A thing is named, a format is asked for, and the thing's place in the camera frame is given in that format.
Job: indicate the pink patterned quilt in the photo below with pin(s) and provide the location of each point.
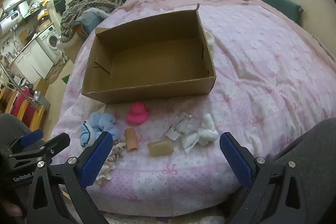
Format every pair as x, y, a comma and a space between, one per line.
262, 69

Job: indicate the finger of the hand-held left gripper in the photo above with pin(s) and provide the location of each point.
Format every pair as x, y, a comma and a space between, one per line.
56, 144
31, 137

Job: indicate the wooden rack with red fabric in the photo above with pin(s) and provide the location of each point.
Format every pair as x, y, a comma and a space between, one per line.
22, 107

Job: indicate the white fluffy cloth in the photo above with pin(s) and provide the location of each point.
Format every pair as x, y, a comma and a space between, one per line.
206, 132

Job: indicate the white countertop appliance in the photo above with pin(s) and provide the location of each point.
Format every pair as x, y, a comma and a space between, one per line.
10, 18

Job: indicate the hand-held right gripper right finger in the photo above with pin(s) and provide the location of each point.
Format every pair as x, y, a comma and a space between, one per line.
236, 161

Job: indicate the blue grey pillow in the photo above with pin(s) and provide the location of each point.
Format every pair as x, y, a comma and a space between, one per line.
88, 19

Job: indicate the white kitchen cabinet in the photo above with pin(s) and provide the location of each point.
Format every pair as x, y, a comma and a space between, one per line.
32, 58

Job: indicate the clear plastic bag white label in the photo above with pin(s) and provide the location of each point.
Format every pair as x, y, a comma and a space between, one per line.
181, 125

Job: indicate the person's grey trouser right leg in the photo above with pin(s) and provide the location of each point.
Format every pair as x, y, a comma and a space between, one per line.
312, 150

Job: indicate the light blue fluffy sock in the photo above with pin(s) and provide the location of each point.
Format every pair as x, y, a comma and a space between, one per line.
99, 124

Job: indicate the tan sponge block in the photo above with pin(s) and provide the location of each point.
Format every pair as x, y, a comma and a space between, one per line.
160, 148

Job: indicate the small brown cardboard box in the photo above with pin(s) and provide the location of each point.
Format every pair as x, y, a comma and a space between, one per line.
41, 86

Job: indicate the grey patterned knit blanket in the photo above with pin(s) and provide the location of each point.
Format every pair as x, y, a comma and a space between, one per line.
92, 1

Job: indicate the pink rubber duck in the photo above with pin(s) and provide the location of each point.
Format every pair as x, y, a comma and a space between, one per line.
137, 116

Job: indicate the white washing machine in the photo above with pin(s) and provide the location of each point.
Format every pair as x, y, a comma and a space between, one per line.
51, 41

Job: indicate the cream lace scrunchie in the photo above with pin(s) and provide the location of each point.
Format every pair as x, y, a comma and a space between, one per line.
115, 153

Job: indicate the beige soft tube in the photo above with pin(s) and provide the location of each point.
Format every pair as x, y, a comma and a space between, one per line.
131, 140

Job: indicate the person's grey trouser leg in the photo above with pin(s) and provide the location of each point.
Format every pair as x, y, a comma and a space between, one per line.
312, 150
13, 127

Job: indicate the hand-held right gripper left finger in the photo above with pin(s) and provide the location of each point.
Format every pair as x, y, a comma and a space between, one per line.
95, 158

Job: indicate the cream cloth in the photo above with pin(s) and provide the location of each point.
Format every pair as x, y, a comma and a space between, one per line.
210, 40

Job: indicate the person's grey trouser left leg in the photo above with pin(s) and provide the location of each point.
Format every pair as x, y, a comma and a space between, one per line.
13, 127

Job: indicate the person's left hand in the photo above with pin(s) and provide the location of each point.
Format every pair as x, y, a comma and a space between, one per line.
10, 210

